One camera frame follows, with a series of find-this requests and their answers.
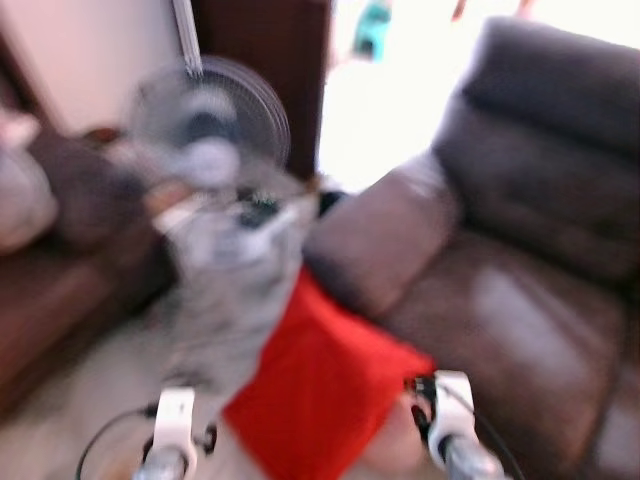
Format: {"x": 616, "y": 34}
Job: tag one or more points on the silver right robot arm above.
{"x": 475, "y": 465}

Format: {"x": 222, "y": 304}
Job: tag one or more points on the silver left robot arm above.
{"x": 162, "y": 468}

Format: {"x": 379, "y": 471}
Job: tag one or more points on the pale pink pillow red script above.
{"x": 395, "y": 447}

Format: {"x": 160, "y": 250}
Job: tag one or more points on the dark brown leather sofa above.
{"x": 510, "y": 320}

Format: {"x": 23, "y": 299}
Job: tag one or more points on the brown fabric sofa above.
{"x": 60, "y": 300}

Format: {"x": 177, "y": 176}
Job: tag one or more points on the beige pillow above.
{"x": 22, "y": 190}

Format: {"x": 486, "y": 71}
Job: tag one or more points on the grey standing fan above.
{"x": 210, "y": 150}

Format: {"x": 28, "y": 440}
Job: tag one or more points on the teal hanging item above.
{"x": 372, "y": 28}

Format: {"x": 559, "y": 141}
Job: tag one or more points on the dark wooden door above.
{"x": 265, "y": 50}

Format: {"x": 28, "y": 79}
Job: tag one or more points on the white pole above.
{"x": 187, "y": 35}

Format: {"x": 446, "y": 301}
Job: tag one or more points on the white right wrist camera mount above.
{"x": 452, "y": 400}

